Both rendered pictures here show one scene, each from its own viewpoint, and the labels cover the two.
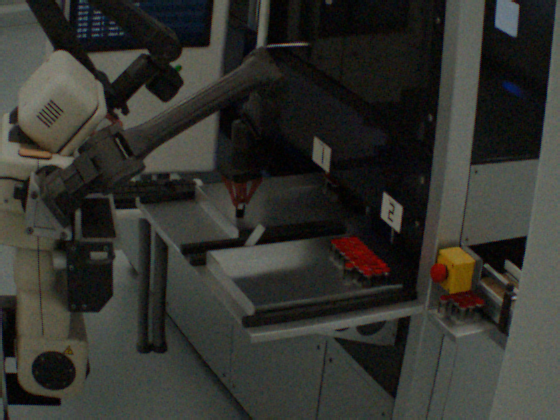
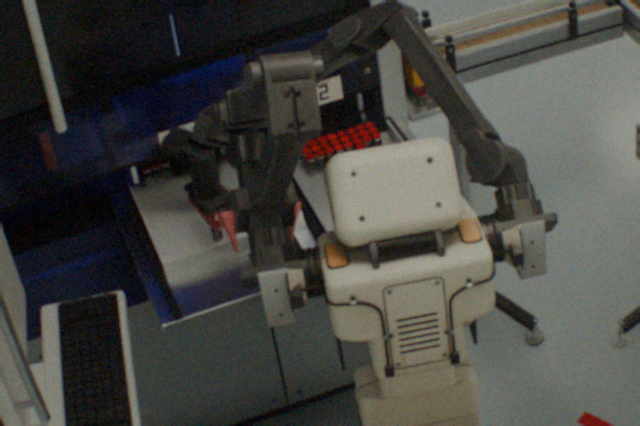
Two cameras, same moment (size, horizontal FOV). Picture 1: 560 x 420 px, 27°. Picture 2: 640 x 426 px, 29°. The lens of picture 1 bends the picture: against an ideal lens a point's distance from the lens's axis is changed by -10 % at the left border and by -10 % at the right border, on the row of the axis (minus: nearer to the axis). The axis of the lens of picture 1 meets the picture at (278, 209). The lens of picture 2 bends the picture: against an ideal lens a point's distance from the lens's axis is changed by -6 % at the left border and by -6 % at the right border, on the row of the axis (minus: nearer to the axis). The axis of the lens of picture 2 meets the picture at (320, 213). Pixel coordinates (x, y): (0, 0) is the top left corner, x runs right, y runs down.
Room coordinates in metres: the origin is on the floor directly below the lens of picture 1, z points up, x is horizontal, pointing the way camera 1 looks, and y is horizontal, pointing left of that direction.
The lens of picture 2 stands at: (2.10, 2.13, 2.64)
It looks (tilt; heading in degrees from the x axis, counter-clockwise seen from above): 39 degrees down; 282
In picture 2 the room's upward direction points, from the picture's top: 9 degrees counter-clockwise
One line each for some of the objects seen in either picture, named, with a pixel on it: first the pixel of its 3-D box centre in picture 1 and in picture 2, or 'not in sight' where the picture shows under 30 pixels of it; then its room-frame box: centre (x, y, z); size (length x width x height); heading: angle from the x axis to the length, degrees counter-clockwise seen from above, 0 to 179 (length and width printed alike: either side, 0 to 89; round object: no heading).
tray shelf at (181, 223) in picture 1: (285, 251); (284, 208); (2.62, -0.02, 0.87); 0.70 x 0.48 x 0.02; 27
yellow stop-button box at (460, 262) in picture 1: (457, 269); (421, 64); (2.33, -0.38, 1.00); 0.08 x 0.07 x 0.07; 117
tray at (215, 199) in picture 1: (282, 206); (199, 205); (2.81, -0.01, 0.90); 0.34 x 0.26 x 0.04; 117
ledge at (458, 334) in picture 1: (467, 320); (423, 97); (2.34, -0.43, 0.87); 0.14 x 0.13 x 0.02; 117
